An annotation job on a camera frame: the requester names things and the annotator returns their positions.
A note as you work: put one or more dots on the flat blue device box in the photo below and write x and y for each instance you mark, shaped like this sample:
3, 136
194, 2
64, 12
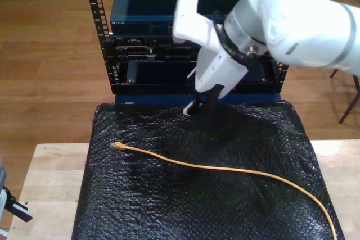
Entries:
154, 99

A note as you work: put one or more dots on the black rack server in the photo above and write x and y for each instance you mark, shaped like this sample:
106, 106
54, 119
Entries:
135, 51

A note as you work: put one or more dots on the black bubble wrap mat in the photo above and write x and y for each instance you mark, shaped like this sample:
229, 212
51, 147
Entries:
168, 209

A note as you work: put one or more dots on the dark wooden chair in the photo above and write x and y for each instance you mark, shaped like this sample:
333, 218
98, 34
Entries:
348, 110

